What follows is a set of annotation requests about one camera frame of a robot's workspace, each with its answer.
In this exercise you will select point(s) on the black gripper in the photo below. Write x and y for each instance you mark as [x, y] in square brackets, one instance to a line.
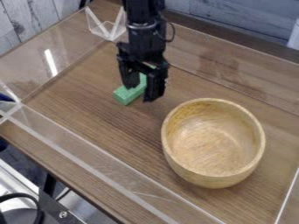
[142, 55]

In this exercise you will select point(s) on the green rectangular block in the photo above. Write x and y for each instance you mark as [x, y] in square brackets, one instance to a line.
[124, 95]

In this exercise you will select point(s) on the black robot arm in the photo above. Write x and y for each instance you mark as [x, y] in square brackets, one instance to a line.
[144, 12]

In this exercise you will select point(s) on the light wooden bowl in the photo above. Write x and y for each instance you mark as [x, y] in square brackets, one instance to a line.
[214, 142]

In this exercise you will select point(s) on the blue object at left edge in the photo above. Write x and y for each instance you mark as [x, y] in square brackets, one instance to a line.
[5, 98]

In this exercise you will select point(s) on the black table leg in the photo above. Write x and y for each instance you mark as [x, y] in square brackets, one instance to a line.
[50, 184]

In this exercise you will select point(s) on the clear acrylic corner bracket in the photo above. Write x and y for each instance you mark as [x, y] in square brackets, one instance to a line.
[106, 29]

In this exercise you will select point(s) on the clear acrylic tray wall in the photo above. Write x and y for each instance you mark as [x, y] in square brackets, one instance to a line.
[102, 146]

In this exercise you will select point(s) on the black metal bracket with screw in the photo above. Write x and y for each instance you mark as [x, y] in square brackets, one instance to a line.
[55, 213]

